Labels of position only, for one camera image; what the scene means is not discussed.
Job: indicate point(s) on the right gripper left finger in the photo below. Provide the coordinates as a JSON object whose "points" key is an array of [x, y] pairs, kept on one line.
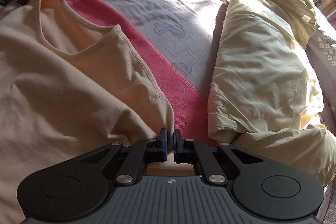
{"points": [[137, 158]]}

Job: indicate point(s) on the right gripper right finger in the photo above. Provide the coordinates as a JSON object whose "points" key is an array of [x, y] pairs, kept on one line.
{"points": [[200, 156]]}

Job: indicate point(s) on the beige short-sleeve t-shirt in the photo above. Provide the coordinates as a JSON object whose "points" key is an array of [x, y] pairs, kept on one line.
{"points": [[68, 86]]}

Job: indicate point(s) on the pink fleece blanket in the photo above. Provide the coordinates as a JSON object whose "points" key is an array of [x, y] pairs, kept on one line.
{"points": [[190, 107]]}

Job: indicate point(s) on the pale yellow duvet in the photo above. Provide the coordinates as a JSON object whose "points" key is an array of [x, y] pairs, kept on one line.
{"points": [[265, 96]]}

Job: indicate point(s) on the grey diamond-print pillow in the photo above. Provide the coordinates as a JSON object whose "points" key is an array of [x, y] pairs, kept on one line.
{"points": [[321, 53]]}

